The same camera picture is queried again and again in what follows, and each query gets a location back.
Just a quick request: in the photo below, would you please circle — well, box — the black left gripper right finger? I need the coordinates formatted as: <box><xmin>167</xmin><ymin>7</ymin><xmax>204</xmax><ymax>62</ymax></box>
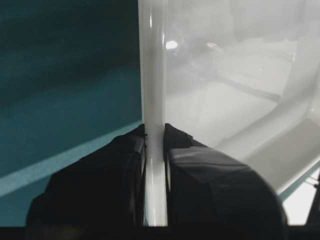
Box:
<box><xmin>163</xmin><ymin>124</ymin><xmax>286</xmax><ymax>226</ymax></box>

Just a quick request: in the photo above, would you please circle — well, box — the black stand frame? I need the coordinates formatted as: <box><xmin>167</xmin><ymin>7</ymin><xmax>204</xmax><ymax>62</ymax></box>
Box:
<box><xmin>306</xmin><ymin>176</ymin><xmax>320</xmax><ymax>225</ymax></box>

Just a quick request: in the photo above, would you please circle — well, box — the white plastic case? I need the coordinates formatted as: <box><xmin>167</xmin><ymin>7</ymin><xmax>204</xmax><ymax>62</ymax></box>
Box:
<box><xmin>138</xmin><ymin>0</ymin><xmax>320</xmax><ymax>226</ymax></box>

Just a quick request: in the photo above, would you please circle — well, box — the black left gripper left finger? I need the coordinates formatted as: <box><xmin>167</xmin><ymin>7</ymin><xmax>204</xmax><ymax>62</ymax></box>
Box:
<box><xmin>26</xmin><ymin>125</ymin><xmax>145</xmax><ymax>227</ymax></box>

